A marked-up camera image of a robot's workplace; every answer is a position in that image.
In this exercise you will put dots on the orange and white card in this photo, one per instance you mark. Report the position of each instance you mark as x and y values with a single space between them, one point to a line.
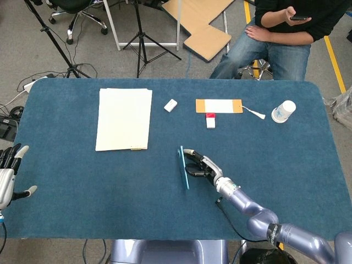
220 105

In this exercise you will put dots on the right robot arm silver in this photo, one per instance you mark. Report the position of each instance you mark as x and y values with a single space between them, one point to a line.
258 217

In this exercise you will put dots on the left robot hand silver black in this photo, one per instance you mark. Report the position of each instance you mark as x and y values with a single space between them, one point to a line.
5 181

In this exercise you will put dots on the clear plastic bag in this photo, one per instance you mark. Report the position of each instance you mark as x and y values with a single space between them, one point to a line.
343 110

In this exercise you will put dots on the chrome stool base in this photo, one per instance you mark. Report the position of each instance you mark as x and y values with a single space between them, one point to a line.
261 67

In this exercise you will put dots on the blue table cloth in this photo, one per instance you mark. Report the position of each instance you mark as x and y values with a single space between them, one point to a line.
110 192

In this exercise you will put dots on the white power strip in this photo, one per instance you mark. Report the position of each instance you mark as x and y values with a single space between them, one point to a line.
28 85

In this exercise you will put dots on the black office chair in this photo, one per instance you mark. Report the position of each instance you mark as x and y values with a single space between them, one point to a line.
74 5

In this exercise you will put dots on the black tripod stand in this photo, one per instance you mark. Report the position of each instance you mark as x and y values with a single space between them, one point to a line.
141 41
54 41

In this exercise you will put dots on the red and white small box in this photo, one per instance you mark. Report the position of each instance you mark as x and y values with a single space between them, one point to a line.
211 122

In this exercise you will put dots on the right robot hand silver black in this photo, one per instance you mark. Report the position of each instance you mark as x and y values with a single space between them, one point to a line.
206 167

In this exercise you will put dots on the white desk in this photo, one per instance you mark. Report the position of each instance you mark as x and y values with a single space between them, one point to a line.
148 44

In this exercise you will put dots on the white paper stack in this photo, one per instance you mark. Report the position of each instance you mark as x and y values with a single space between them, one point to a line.
123 118

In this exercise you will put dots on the seated person in black sweater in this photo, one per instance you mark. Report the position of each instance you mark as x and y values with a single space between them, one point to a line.
286 57

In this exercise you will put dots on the black foot pedal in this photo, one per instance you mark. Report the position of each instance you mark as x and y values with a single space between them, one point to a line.
6 129

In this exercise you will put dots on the white paper cup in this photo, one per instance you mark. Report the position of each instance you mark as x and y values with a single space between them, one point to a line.
283 111

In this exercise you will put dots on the black bag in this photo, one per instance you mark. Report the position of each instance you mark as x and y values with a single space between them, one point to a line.
264 257

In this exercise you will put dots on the brown cardboard sheet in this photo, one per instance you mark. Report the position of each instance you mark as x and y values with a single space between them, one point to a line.
203 35

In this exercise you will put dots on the robot torso base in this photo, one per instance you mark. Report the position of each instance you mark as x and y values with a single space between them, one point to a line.
165 251

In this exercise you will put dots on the white plastic stick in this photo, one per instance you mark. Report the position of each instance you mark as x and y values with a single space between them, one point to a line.
259 116

